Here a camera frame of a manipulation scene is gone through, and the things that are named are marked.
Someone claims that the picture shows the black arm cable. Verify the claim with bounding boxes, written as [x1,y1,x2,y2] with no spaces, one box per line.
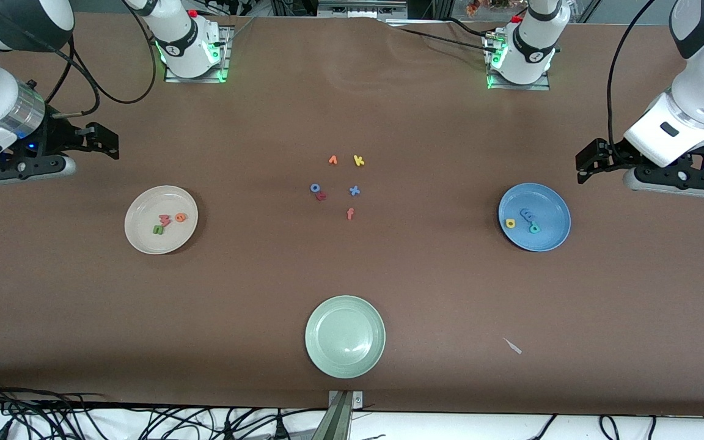
[22,0,157,120]
[606,0,658,161]

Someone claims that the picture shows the blue plate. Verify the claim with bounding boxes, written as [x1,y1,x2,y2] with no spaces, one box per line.
[498,183,571,252]

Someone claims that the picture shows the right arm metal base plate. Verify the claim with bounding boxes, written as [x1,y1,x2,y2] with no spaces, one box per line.
[164,24,232,84]

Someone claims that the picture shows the black cable tangle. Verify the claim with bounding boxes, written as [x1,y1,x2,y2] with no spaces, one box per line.
[0,374,328,440]

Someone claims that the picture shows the beige plate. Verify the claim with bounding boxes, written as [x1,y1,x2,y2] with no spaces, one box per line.
[124,185,199,255]

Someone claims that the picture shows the metal camera pole bracket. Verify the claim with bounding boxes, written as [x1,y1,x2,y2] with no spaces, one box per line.
[326,390,365,440]

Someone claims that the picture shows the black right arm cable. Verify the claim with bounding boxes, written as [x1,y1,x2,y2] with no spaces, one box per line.
[22,0,157,120]

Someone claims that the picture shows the orange decorative object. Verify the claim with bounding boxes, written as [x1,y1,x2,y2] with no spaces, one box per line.
[465,0,512,16]

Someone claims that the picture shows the brown table cover sheet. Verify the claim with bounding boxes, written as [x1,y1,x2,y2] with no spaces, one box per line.
[0,12,704,417]

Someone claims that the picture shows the black power cable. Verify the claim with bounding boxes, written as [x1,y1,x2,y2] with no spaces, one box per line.
[389,18,494,56]

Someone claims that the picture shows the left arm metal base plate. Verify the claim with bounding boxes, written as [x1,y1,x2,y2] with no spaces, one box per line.
[485,31,551,91]

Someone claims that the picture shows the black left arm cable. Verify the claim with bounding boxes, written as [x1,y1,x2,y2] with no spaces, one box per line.
[606,0,658,161]

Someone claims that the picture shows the grey power strip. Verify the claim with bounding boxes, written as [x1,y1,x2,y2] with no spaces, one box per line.
[317,0,409,17]

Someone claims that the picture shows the pale green plate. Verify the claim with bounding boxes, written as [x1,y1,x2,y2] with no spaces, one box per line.
[304,295,386,380]

